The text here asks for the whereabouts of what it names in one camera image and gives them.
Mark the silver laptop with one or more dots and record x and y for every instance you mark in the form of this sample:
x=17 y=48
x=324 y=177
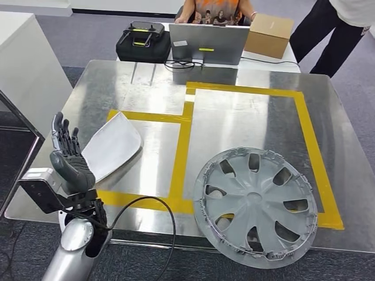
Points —
x=209 y=42

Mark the black carry case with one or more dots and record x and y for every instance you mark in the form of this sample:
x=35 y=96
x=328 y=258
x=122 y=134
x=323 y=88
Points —
x=146 y=54

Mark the white block cabinet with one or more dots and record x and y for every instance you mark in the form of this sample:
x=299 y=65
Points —
x=29 y=70

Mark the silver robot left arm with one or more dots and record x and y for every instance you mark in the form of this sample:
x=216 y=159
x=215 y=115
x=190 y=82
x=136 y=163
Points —
x=70 y=256

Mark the stainless steel workbench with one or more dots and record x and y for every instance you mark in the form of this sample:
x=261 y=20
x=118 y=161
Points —
x=234 y=128

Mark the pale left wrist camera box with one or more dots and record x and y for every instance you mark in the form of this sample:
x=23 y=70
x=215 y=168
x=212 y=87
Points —
x=41 y=194

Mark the person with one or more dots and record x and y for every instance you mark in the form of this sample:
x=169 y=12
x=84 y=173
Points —
x=328 y=38
x=216 y=9

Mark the silver wheel hubcap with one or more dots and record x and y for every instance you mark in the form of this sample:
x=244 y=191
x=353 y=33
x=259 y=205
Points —
x=255 y=201

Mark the black remote controller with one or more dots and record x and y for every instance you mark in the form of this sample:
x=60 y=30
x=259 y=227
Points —
x=144 y=29

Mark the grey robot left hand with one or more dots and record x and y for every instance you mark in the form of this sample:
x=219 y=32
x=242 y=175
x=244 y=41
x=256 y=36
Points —
x=73 y=170

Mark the brown cardboard box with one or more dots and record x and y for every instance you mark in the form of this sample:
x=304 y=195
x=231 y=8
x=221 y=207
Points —
x=268 y=37

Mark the dark metal desk frame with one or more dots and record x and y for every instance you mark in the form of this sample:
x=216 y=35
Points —
x=28 y=166

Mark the white table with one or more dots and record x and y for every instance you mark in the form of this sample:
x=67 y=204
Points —
x=286 y=58

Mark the white curved panel part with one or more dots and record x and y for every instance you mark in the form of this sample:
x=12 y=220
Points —
x=114 y=147

